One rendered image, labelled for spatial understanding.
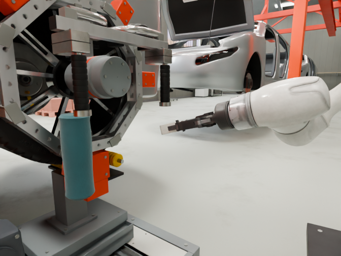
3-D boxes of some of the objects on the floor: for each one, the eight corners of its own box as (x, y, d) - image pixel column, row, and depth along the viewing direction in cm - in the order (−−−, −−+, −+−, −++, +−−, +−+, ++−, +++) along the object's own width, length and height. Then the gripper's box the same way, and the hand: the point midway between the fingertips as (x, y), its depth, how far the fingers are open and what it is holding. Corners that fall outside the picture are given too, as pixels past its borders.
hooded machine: (199, 96, 1670) (199, 74, 1642) (208, 97, 1636) (209, 74, 1607) (194, 97, 1602) (195, 73, 1573) (204, 97, 1568) (205, 73, 1539)
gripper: (237, 99, 66) (169, 116, 79) (221, 101, 55) (146, 121, 69) (242, 124, 67) (174, 137, 80) (228, 132, 56) (152, 145, 69)
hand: (170, 128), depth 72 cm, fingers closed
